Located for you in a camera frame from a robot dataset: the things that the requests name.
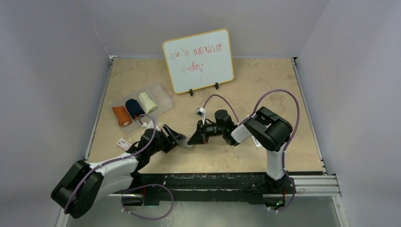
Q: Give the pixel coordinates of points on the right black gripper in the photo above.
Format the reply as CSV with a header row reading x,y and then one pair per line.
x,y
200,137

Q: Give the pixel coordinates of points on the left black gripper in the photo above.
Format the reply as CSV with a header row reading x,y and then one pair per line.
x,y
171,140

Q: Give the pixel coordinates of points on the pale yellow underwear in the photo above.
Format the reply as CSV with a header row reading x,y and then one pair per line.
x,y
147,102

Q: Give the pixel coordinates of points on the grey underwear with beige band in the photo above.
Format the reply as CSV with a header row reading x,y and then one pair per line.
x,y
186,144

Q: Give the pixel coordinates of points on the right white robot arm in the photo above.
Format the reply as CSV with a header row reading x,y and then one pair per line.
x,y
269,129

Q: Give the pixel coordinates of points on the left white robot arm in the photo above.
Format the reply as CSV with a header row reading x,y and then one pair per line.
x,y
85,183

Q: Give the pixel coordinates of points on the navy rolled underwear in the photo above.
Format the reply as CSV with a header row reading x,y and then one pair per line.
x,y
134,109

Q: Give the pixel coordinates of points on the orange rolled underwear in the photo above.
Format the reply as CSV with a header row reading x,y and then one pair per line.
x,y
123,117

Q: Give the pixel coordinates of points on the clear plastic divided tray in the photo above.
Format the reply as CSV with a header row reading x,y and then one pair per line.
x,y
156,92

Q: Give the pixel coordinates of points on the small red white tag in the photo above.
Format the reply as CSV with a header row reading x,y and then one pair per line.
x,y
124,144

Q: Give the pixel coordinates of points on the clear plastic packaging bag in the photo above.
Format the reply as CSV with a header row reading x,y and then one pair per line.
x,y
256,142

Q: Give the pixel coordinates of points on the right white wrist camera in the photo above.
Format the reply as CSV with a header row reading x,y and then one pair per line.
x,y
201,112

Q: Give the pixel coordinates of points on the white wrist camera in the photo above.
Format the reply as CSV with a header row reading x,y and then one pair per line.
x,y
151,125
201,112

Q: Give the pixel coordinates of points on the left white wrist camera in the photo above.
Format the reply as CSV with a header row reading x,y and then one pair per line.
x,y
151,125

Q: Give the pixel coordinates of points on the whiteboard with yellow frame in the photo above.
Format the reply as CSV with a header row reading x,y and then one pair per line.
x,y
199,61

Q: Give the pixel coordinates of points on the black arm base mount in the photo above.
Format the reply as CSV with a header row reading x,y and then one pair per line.
x,y
254,188

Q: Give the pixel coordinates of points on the aluminium frame rail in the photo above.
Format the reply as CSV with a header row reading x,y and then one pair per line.
x,y
312,184

